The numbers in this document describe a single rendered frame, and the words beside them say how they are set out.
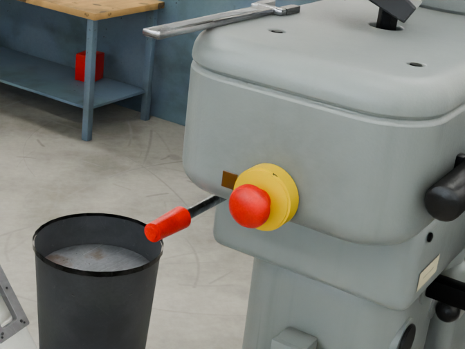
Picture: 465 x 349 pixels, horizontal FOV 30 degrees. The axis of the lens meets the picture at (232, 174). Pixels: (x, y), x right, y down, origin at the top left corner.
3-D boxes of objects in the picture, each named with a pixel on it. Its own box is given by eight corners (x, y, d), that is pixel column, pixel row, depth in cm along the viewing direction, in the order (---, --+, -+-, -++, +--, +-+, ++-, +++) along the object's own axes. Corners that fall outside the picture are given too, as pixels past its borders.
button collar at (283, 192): (284, 240, 78) (293, 179, 76) (228, 219, 81) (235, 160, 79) (295, 233, 80) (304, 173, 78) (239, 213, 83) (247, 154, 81)
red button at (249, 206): (259, 237, 76) (265, 195, 75) (221, 223, 78) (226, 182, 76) (277, 226, 79) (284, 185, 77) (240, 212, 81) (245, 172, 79)
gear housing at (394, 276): (406, 321, 87) (425, 232, 84) (205, 244, 98) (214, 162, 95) (499, 219, 114) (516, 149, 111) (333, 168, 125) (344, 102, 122)
